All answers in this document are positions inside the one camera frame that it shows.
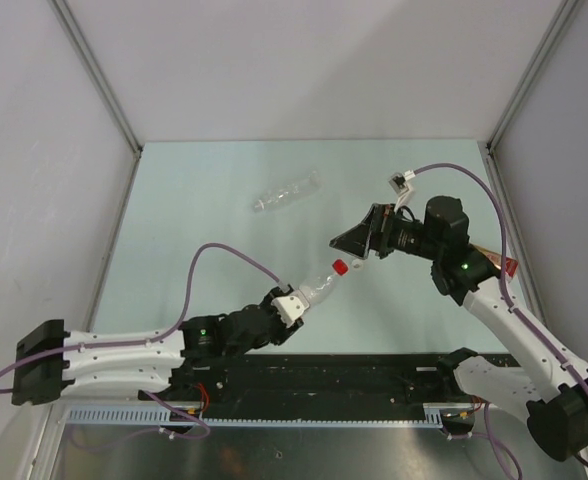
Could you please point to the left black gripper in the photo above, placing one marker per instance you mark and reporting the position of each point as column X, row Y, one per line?
column 283, row 331

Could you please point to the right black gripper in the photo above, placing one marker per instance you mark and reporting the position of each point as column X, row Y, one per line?
column 381, row 221

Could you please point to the red bottle cap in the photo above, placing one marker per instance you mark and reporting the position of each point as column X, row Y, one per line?
column 340, row 267

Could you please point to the red label plastic bottle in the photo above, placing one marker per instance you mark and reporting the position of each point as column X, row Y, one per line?
column 319, row 285

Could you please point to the clear plastic water bottle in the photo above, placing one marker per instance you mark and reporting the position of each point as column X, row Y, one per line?
column 286, row 194

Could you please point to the yellow red tea bottle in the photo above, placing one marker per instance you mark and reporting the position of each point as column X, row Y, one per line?
column 496, row 260

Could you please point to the white bottle cap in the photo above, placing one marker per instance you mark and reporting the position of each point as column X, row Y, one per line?
column 357, row 264

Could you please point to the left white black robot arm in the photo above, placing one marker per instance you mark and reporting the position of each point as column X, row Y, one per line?
column 53, row 362

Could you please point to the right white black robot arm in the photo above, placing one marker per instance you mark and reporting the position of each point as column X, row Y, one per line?
column 550, row 394

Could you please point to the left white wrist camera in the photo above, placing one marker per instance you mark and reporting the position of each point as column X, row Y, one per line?
column 290, row 305

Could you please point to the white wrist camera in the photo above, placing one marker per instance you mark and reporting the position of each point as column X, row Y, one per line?
column 290, row 305
column 401, row 185

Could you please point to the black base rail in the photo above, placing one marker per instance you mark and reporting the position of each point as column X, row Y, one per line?
column 329, row 387

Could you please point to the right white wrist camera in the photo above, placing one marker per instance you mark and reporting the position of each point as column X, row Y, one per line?
column 401, row 185

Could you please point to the grey slotted cable duct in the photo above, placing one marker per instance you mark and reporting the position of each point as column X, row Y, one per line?
column 429, row 416

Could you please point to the right aluminium frame post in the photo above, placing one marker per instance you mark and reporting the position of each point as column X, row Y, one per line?
column 549, row 43

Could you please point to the aluminium frame post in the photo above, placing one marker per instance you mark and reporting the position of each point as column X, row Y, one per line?
column 549, row 43
column 90, row 63

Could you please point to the left aluminium frame post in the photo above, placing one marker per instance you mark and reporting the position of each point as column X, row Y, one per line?
column 90, row 63

